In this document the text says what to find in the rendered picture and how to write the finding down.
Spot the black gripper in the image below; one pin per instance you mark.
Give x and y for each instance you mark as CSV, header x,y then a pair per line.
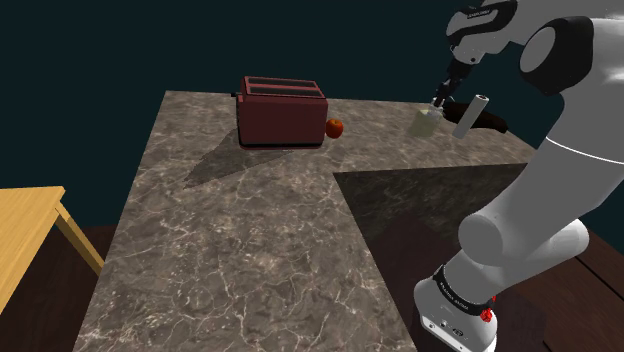
x,y
456,74

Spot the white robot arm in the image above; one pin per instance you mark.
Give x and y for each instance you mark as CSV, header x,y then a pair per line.
x,y
560,195

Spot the white cylinder roll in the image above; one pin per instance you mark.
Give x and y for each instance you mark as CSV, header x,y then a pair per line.
x,y
469,118

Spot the dark brown oblong loaf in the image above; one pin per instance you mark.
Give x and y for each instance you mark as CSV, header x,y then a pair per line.
x,y
490,121

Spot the pale translucent cup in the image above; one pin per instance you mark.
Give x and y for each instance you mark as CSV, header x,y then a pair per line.
x,y
423,124

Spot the red apple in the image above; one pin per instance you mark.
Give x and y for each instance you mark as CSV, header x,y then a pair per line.
x,y
334,128

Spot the dark red toaster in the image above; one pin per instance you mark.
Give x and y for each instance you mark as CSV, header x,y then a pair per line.
x,y
280,119

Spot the dark robot stand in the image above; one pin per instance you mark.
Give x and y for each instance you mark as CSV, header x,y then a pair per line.
x,y
519,329

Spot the light wooden table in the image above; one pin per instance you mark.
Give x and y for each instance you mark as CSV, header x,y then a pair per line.
x,y
24,219

